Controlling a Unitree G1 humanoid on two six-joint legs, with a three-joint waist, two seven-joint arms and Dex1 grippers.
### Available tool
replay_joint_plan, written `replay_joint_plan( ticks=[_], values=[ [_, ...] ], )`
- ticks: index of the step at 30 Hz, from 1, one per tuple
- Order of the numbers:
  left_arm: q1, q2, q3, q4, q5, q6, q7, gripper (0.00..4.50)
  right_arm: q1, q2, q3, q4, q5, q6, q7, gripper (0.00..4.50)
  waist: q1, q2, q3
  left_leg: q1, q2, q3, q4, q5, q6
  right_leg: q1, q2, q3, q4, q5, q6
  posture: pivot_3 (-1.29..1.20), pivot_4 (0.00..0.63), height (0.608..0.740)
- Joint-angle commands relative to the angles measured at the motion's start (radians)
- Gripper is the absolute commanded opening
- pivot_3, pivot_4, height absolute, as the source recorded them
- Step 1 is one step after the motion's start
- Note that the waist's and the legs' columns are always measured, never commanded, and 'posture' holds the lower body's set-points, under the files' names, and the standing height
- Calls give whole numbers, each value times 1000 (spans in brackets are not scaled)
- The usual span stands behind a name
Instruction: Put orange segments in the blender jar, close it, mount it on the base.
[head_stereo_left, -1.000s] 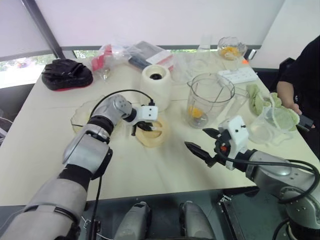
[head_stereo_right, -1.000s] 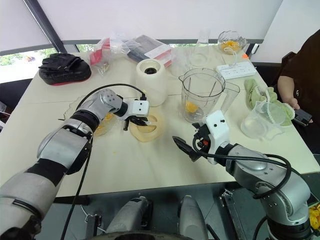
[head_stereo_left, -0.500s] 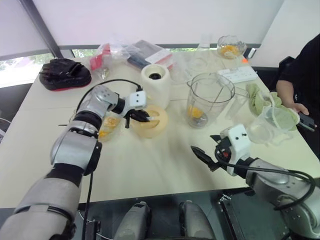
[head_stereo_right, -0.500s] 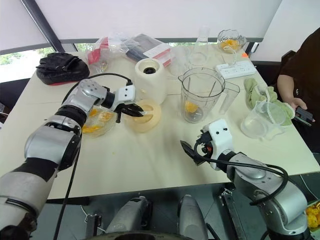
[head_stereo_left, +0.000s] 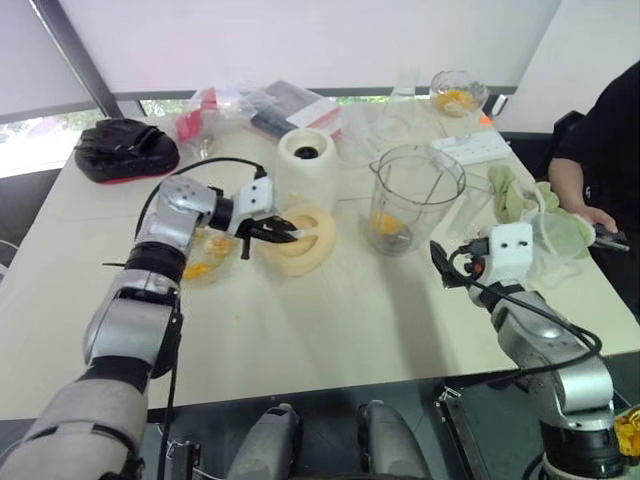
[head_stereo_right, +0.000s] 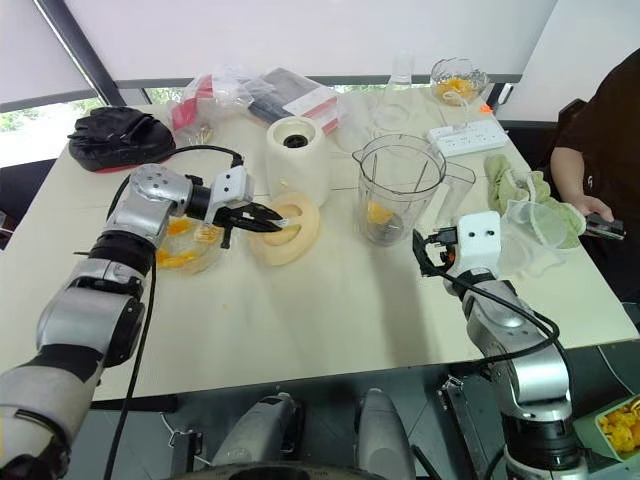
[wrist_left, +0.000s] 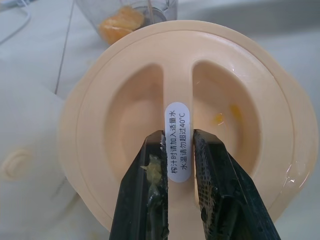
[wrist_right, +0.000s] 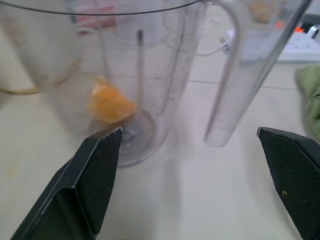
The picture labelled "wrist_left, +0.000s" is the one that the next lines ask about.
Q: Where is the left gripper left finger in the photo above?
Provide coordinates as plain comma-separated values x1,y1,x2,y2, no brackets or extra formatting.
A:
108,129,169,240

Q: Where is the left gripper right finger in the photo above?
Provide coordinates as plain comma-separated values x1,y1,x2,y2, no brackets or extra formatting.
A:
192,128,282,240

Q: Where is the peeled orange segment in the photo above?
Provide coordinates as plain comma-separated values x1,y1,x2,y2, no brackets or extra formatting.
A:
116,6,146,30
98,16,135,44

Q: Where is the orange pulp bit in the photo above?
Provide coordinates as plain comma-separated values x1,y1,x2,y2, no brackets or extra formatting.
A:
211,112,225,125
229,104,243,118

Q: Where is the cream blender lid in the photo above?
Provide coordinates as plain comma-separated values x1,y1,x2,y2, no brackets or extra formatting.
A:
58,19,317,221

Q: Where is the cream blender motor base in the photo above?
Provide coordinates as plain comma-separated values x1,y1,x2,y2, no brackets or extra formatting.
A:
0,59,83,240

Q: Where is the clear plastic blender jug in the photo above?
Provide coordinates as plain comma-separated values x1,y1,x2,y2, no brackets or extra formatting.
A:
74,0,180,47

